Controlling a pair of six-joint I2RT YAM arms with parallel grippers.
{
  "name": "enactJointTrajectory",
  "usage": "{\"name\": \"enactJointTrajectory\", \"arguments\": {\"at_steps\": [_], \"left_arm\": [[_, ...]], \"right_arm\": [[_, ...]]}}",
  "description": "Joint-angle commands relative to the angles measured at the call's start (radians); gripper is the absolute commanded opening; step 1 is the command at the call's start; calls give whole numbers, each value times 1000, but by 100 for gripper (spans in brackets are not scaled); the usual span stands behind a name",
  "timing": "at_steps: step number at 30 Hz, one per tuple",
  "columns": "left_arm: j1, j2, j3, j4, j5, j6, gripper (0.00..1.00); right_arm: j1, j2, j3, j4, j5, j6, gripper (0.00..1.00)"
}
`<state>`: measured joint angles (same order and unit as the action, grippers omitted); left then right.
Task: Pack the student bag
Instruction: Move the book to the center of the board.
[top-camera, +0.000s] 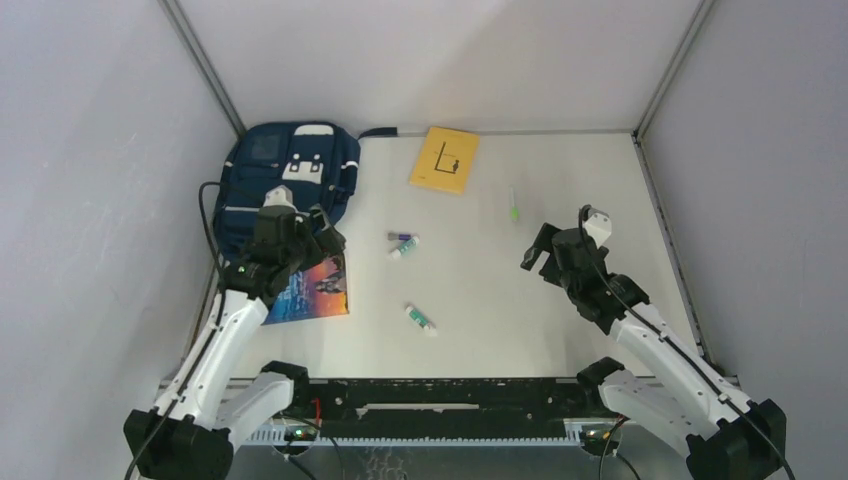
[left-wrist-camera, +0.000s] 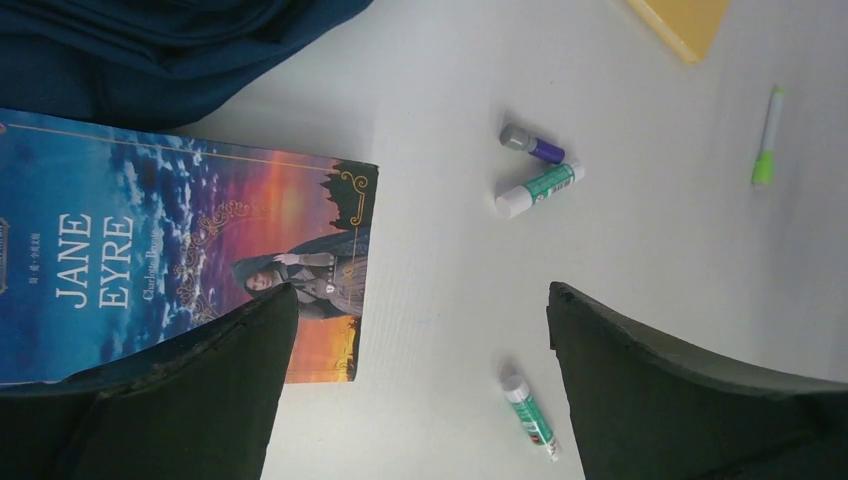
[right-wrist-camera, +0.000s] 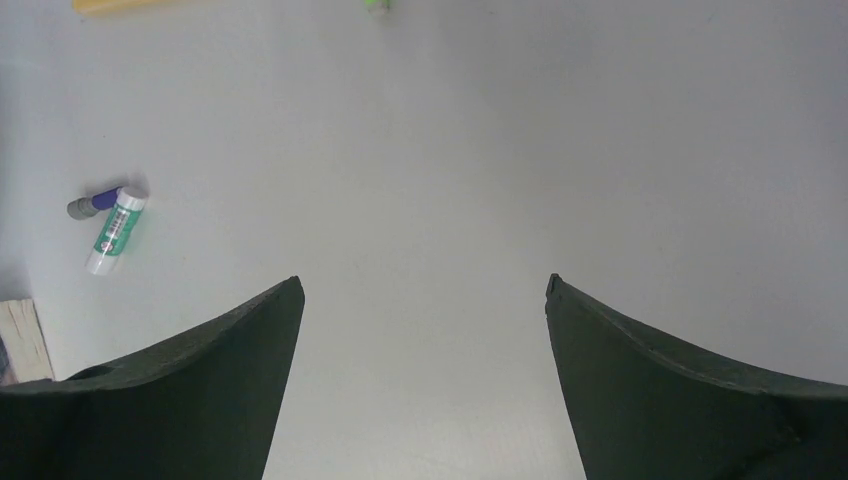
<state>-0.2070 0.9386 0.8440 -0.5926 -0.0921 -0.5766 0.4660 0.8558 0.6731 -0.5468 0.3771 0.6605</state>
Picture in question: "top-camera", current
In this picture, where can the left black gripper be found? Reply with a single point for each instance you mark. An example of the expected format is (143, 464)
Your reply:
(330, 240)

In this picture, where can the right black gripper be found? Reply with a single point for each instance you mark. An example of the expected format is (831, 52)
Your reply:
(543, 242)

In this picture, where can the navy blue student backpack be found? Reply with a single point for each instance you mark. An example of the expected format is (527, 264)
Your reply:
(318, 162)

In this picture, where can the Jane Eyre colourful book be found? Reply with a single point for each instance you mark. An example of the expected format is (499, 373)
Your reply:
(316, 293)

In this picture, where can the teal white glue stick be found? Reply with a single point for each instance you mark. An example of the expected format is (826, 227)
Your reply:
(427, 326)

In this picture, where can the yellow Little Prince book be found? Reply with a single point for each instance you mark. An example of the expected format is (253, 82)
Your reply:
(445, 160)

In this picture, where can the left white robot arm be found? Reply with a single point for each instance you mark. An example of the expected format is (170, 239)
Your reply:
(191, 432)

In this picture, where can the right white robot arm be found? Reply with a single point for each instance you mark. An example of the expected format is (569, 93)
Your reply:
(719, 430)

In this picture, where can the purple capped glue stick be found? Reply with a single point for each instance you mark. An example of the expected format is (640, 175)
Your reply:
(397, 236)

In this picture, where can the white marker green cap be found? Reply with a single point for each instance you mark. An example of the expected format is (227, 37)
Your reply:
(514, 211)

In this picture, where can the green white glue stick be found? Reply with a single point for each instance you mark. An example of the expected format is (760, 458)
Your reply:
(404, 248)

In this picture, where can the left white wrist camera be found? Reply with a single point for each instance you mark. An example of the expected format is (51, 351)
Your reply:
(279, 196)

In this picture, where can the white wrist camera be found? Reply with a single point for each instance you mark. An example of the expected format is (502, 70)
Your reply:
(279, 196)
(597, 225)

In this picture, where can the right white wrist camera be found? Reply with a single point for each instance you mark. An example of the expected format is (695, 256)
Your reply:
(597, 225)

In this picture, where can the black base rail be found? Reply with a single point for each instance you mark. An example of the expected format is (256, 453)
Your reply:
(446, 410)

